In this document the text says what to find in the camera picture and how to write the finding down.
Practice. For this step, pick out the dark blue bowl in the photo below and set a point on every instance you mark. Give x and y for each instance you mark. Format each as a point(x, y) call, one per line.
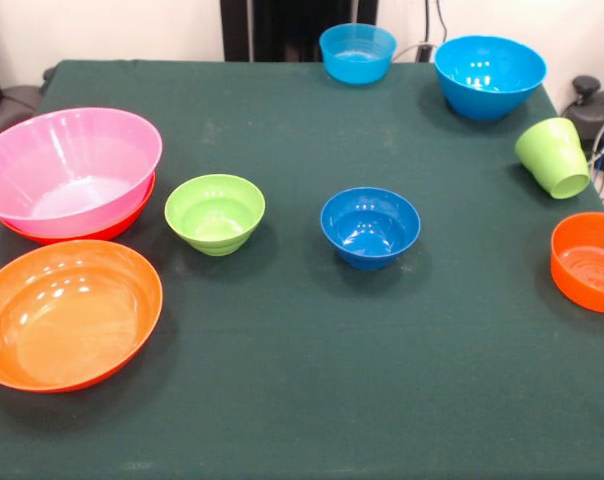
point(369, 250)

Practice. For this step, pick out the small light blue bowl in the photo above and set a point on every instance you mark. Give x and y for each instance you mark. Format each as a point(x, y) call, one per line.
point(357, 67)

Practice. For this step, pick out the large light blue bowl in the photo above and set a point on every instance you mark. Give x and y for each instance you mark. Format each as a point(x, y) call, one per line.
point(487, 105)

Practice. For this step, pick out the large pink bowl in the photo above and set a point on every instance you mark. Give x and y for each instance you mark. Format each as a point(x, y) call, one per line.
point(57, 150)

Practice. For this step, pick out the green cup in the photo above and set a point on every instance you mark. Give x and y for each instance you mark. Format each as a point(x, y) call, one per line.
point(552, 155)

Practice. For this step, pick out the small orange bowl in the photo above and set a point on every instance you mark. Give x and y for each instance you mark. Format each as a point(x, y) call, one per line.
point(582, 295)

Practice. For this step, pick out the dark green tablecloth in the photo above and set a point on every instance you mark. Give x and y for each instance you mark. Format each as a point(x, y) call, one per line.
point(302, 325)

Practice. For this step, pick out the green bowl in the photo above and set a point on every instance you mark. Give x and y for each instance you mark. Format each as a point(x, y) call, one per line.
point(212, 235)

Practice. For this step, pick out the large orange bowl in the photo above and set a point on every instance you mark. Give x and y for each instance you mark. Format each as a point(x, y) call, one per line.
point(127, 225)
point(57, 325)

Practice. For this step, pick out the dark grey floor base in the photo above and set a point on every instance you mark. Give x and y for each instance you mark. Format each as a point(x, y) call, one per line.
point(597, 107)
point(12, 107)

